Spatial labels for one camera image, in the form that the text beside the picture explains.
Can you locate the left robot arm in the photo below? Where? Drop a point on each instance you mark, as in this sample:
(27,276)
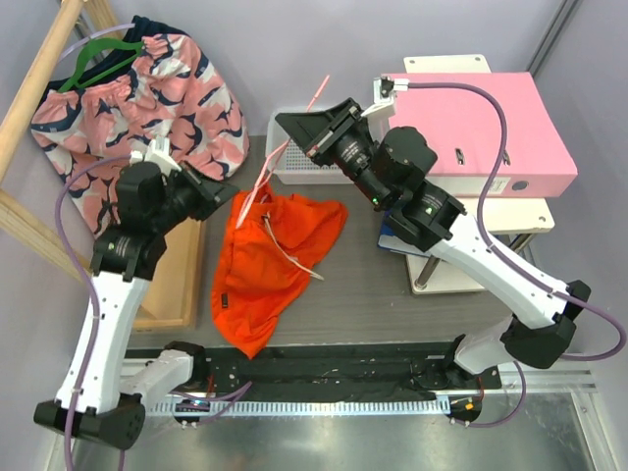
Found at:
(94,403)

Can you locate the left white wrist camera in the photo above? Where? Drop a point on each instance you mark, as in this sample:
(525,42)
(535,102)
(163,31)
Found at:
(157,152)

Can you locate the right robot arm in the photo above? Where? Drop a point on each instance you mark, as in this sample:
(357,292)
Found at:
(392,173)

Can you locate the orange shorts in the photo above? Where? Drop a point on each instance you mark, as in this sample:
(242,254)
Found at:
(267,262)

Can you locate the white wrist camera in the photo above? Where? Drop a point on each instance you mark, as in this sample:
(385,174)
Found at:
(157,152)
(385,90)

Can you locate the blue book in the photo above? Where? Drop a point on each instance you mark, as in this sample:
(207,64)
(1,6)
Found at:
(389,241)

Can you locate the white perforated basket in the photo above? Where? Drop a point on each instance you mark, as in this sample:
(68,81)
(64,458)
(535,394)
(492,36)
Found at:
(294,167)

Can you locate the pink ring binder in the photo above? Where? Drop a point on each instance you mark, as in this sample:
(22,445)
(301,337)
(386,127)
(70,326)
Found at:
(489,130)

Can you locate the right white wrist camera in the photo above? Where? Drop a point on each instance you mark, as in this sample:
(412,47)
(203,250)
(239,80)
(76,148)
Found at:
(385,90)

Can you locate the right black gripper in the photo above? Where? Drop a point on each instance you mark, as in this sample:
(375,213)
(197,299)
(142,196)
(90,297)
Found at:
(319,133)

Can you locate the white small shelf stand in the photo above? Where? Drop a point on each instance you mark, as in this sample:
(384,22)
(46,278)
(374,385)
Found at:
(513,221)

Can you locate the pink patterned shorts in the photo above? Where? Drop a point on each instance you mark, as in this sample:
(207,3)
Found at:
(171,89)

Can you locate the aluminium slotted rail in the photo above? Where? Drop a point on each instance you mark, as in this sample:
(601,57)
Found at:
(563,377)

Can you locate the wooden clothes rack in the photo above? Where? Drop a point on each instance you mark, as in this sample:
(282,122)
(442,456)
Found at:
(38,280)

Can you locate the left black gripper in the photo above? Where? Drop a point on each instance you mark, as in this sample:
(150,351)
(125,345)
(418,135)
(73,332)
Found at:
(213,195)

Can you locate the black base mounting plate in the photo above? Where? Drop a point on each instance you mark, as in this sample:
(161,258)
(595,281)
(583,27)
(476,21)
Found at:
(384,372)

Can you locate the pink wire hanger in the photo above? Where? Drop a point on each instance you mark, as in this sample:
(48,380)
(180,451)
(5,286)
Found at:
(266,172)

